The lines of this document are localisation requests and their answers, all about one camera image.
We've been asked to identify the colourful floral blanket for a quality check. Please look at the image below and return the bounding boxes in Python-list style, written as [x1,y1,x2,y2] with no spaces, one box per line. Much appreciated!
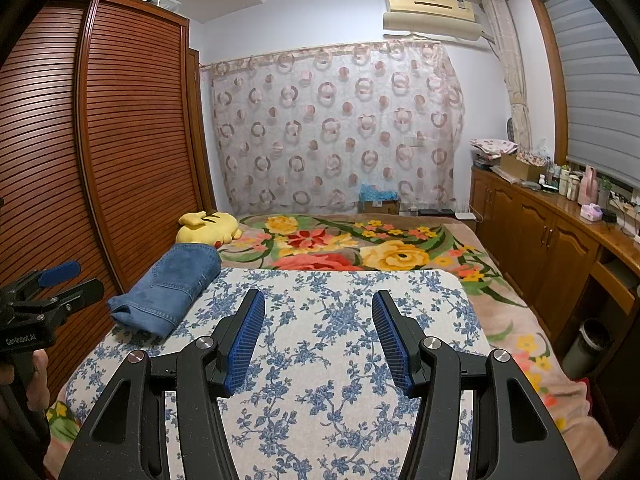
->
[45,212,621,467]

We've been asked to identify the person's left hand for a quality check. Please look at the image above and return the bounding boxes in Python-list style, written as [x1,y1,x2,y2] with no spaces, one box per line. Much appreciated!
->
[0,349,51,412]

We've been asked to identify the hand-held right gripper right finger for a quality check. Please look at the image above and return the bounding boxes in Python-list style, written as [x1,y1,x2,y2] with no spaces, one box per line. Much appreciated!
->
[371,290,583,480]

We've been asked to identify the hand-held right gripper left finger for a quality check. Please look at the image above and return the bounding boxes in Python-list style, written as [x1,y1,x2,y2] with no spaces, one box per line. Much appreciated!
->
[59,289,266,480]

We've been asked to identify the grey window blind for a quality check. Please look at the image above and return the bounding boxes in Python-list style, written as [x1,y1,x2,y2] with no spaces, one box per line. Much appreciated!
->
[540,0,640,176]

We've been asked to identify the blue floral white mat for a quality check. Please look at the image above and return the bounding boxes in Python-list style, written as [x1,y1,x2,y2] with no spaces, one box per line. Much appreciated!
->
[47,267,493,480]

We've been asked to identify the pink bottle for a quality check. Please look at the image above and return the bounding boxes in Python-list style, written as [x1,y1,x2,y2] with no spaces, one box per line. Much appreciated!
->
[577,166,598,206]

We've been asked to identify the yellow plush toy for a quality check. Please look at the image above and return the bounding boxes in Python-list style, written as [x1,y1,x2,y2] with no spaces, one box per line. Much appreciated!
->
[175,211,243,249]

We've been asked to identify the open cardboard box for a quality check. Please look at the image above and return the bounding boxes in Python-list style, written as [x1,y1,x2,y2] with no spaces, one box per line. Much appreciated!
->
[500,151,548,181]

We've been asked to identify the wooden louvered wardrobe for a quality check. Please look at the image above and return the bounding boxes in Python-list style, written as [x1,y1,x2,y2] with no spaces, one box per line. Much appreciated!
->
[0,0,218,391]

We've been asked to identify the cardboard box with label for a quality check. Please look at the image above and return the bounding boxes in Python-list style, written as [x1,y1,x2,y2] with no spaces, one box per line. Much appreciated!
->
[359,199,401,215]

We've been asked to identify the wooden sideboard cabinet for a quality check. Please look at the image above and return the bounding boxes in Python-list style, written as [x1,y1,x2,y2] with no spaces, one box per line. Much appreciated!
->
[469,165,640,361]

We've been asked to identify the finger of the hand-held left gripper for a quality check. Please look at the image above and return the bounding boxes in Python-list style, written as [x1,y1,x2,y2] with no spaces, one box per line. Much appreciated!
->
[0,260,82,302]
[30,280,105,317]

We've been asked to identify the grey trash bin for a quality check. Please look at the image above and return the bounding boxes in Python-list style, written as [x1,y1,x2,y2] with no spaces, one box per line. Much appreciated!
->
[562,317,612,380]

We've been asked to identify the blue denim pants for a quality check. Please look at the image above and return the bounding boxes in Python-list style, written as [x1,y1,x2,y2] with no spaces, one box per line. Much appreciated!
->
[107,243,222,337]

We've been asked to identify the circle patterned sheer curtain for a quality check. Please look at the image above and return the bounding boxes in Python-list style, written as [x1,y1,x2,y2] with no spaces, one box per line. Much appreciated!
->
[200,40,466,216]

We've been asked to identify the beige window curtain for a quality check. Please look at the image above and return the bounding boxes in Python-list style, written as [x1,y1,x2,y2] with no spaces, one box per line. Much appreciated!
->
[481,0,533,153]

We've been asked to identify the cream air conditioner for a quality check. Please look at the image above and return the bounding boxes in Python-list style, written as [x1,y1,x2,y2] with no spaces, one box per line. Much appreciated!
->
[382,0,483,41]

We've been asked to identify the folded floral cloth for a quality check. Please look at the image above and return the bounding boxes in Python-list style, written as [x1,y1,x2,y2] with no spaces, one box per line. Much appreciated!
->
[470,137,518,157]

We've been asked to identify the row of toiletry bottles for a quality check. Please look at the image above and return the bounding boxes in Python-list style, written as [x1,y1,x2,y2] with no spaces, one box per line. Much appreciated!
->
[537,157,581,196]

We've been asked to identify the box with blue cloth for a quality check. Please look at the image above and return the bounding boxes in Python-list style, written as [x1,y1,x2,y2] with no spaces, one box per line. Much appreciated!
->
[359,183,400,204]

